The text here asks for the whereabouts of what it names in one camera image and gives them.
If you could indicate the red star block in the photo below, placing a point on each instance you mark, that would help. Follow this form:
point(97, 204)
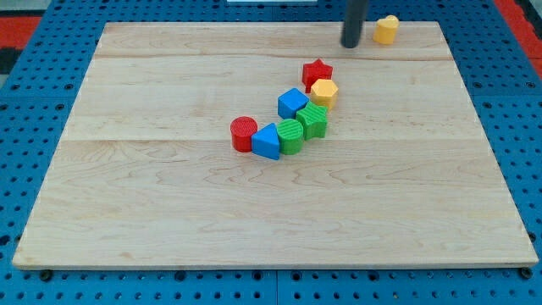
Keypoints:
point(311, 72)

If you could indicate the yellow heart block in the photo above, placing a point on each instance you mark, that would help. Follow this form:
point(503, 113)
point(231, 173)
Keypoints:
point(386, 29)

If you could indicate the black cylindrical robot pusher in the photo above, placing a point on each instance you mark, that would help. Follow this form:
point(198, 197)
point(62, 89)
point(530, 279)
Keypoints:
point(354, 18)

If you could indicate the light wooden board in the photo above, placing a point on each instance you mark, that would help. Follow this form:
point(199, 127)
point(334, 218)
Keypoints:
point(145, 177)

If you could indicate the green cylinder block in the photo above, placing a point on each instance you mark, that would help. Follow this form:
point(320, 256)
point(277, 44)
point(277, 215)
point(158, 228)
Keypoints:
point(291, 136)

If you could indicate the green star block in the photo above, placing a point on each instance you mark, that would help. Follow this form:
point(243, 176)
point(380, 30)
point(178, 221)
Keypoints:
point(313, 118)

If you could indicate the yellow hexagon block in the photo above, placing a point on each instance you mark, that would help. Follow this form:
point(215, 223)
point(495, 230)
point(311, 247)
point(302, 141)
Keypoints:
point(324, 93)

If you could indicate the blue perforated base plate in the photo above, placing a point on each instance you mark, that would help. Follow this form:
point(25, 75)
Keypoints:
point(41, 87)

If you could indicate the blue triangle block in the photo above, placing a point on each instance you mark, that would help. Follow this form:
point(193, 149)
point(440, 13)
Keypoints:
point(265, 142)

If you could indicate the blue cube block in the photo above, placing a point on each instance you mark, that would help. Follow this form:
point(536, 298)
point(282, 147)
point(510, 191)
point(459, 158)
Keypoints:
point(290, 102)

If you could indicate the red cylinder block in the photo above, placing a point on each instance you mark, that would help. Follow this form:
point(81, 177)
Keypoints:
point(241, 130)

